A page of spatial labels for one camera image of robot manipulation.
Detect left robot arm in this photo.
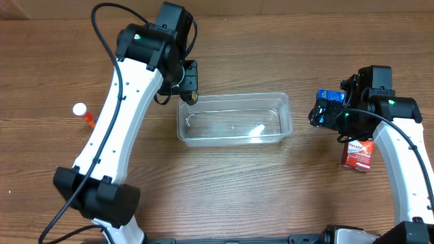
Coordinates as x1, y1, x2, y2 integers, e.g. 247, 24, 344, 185
53, 2, 199, 243

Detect dark bottle white cap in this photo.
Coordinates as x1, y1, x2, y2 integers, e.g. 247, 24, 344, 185
182, 91, 198, 106

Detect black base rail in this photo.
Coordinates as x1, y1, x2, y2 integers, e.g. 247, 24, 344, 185
81, 233, 326, 244

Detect blue medicine box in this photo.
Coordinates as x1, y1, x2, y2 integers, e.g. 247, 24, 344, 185
313, 88, 347, 128

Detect clear plastic container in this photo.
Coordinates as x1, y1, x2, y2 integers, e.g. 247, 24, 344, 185
177, 92, 294, 147

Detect red Panadol box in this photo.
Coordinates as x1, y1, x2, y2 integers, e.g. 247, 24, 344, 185
340, 140, 374, 172

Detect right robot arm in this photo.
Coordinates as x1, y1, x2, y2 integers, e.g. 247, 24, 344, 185
308, 65, 433, 243

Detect orange bottle white cap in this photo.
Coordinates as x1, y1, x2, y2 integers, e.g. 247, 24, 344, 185
72, 102, 97, 128

